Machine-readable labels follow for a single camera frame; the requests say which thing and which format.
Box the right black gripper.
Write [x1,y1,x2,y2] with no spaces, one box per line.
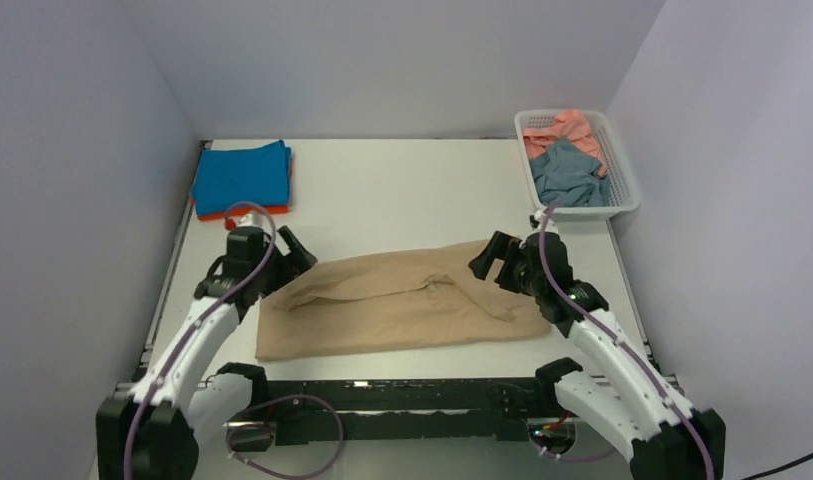
[469,231,544,297]

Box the beige t shirt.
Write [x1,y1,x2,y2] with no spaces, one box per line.
[255,240,550,362]

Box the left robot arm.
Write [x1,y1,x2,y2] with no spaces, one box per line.
[95,225,317,479]

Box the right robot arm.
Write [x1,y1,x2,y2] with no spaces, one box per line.
[469,231,726,479]

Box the folded blue t shirt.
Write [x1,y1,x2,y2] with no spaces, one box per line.
[189,139,293,217]

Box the folded orange t shirt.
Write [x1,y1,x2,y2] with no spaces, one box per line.
[189,158,295,223]

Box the grey-blue t shirt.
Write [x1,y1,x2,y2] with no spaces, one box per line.
[529,137,610,208]

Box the white plastic basket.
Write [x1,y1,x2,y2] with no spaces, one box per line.
[514,109,640,220]

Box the pink t shirt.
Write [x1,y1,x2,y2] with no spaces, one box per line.
[523,109,608,178]

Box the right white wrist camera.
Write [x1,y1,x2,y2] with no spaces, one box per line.
[528,210,558,233]

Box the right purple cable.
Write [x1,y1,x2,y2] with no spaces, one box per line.
[528,196,715,480]

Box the purple cable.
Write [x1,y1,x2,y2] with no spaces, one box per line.
[122,201,346,480]
[528,196,715,480]

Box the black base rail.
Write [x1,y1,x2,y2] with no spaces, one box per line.
[228,377,577,453]

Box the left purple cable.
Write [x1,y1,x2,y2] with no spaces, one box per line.
[122,201,346,480]

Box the black cable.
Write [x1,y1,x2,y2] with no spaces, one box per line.
[740,443,813,480]

